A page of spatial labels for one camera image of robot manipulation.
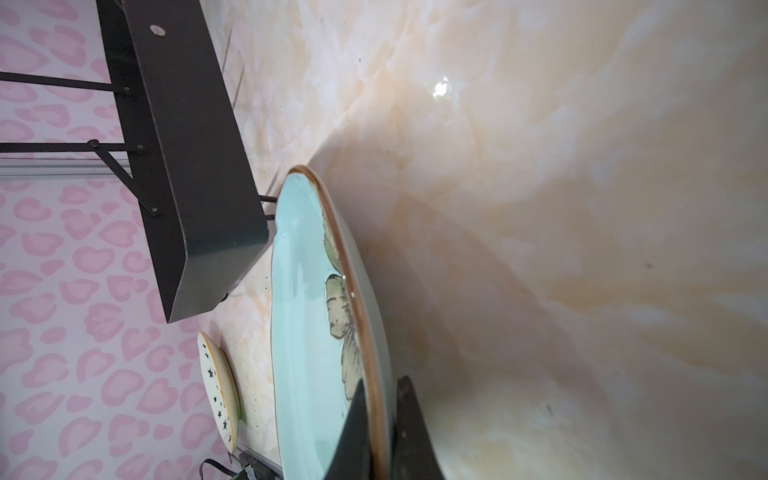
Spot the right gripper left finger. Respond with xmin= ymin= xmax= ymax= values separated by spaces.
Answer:
xmin=325 ymin=380 xmax=372 ymax=480

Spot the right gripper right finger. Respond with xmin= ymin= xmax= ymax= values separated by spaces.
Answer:
xmin=391 ymin=376 xmax=445 ymax=480

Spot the mint green flower plate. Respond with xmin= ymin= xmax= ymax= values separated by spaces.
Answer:
xmin=271 ymin=165 xmax=396 ymax=479

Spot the star pattern cartoon plate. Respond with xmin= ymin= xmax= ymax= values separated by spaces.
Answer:
xmin=197 ymin=331 xmax=241 ymax=455

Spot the black wire dish rack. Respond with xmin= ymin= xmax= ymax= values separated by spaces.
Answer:
xmin=1 ymin=1 xmax=270 ymax=322

